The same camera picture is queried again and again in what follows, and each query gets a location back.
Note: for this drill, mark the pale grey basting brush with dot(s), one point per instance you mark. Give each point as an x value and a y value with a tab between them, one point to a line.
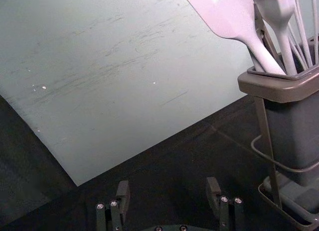
279	9

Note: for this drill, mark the grey plastic utensil holder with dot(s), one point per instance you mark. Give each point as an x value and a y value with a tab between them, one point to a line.
294	126

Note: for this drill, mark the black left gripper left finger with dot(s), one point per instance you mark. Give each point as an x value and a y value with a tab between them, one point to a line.
123	193

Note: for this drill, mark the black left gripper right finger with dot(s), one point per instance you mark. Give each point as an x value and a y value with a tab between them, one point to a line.
213	191

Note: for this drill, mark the dark grey kitchen tongs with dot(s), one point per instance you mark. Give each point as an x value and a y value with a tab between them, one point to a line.
264	33

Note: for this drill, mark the black rack with steel bars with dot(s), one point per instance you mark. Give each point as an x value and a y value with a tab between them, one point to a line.
270	151

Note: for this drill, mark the plain pale wall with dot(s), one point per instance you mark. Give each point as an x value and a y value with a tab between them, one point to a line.
112	66

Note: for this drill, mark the black table cloth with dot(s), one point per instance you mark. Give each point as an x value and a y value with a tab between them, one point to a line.
174	166

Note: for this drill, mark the pale grey silicone spatula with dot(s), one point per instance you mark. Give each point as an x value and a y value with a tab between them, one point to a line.
231	14

